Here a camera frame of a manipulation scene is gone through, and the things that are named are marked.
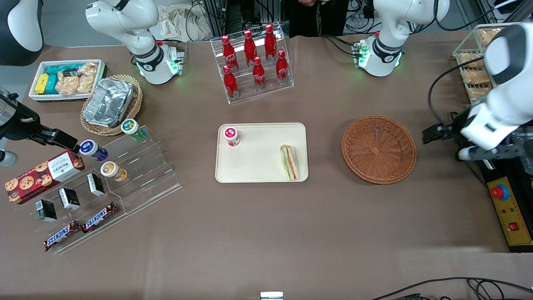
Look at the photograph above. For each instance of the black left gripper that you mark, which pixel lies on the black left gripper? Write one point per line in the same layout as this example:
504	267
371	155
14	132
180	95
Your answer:
455	125

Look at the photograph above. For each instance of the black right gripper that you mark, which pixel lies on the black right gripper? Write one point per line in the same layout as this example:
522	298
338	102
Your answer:
18	124

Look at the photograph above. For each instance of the triangle sandwich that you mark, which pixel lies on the triangle sandwich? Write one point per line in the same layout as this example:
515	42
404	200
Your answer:
289	162

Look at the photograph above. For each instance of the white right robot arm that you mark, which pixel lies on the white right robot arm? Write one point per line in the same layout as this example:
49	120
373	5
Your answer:
125	21

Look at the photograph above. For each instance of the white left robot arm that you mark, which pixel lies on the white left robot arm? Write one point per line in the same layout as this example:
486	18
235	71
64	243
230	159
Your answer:
508	96

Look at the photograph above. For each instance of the round brown wicker basket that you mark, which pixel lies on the round brown wicker basket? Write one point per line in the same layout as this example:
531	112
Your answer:
377	150

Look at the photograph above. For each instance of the aluminium foil tray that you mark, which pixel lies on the aluminium foil tray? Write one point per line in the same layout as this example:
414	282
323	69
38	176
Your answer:
108	102

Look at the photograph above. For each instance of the light oval wicker basket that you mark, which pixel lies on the light oval wicker basket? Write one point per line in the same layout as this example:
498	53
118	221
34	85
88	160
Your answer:
135	104

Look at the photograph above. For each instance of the beige plastic tray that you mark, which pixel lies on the beige plastic tray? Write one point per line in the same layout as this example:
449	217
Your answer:
258	162

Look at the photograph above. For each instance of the purple lid cup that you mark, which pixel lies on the purple lid cup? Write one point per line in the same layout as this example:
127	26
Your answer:
92	149

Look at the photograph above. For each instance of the red Walkers cookie box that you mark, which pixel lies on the red Walkers cookie box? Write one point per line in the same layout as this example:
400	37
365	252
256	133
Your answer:
41	175

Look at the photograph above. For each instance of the white plastic bin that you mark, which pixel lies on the white plastic bin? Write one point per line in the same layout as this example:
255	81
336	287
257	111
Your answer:
33	98

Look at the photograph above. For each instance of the small teal box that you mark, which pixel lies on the small teal box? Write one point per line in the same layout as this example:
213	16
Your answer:
52	84

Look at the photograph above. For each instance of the clear bag of crackers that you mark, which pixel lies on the clear bag of crackers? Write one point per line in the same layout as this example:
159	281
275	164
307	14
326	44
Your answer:
87	77
67	85

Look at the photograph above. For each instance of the yellow small box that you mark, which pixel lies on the yellow small box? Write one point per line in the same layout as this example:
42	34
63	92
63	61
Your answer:
41	83

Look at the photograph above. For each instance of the bagged bread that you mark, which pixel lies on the bagged bread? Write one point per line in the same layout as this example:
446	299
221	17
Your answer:
488	36
471	61
479	92
475	77

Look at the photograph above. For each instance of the small black carton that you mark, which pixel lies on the small black carton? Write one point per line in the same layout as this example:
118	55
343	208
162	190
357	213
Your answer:
46	210
95	184
69	199

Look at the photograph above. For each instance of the orange lid cup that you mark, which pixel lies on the orange lid cup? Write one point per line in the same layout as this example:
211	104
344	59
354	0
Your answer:
112	171

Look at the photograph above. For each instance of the long teal box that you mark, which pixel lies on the long teal box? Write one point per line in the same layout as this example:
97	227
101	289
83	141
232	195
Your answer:
56	69

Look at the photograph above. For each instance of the green lid cup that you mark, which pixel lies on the green lid cup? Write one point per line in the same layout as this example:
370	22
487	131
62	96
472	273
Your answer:
132	128

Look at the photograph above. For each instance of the clear acrylic bread rack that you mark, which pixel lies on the clear acrylic bread rack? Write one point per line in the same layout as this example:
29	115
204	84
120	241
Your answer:
458	54

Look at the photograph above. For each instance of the clear plastic container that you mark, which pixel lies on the clear plastic container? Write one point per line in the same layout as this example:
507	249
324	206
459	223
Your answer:
525	141

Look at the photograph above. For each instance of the Snickers bar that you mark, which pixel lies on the Snickers bar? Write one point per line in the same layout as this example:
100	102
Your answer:
61	236
99	217

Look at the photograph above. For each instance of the clear acrylic step display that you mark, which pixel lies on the clear acrylic step display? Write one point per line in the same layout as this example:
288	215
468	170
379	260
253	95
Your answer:
145	183

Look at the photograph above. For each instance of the yellow emergency stop box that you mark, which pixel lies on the yellow emergency stop box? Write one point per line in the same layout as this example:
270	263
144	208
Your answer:
510	212

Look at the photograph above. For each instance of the red cola bottle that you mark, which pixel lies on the red cola bottle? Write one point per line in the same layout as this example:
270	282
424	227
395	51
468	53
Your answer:
270	41
230	83
282	68
229	54
250	48
259	75

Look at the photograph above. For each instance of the person standing behind table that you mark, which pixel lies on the person standing behind table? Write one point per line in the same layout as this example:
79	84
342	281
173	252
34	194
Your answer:
316	16

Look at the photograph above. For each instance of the beige cloth bag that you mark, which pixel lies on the beige cloth bag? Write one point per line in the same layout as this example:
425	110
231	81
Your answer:
179	23

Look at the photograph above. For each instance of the clear acrylic bottle rack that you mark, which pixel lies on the clear acrylic bottle rack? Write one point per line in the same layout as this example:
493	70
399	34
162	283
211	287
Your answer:
270	87

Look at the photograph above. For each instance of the red lid yoghurt cup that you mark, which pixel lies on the red lid yoghurt cup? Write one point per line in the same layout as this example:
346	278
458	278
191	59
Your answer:
231	135

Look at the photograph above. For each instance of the small white object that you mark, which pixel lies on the small white object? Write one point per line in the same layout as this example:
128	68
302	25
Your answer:
271	296

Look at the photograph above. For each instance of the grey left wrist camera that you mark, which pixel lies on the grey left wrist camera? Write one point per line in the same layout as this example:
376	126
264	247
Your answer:
465	153

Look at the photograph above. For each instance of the black aluminium frame rail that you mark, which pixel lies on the black aluminium frame rail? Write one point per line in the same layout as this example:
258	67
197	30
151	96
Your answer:
499	166

